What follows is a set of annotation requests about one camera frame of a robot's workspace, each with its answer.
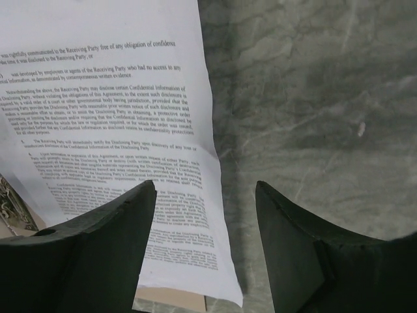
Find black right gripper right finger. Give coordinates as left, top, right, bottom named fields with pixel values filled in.
left=255, top=181, right=416, bottom=312

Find white printed paper sheets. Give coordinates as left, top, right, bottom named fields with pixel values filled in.
left=1, top=1, right=243, bottom=305

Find tan paper folder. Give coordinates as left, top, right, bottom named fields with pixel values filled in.
left=0, top=172, right=209, bottom=313

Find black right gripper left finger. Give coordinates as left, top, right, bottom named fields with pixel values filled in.
left=0, top=180, right=158, bottom=313

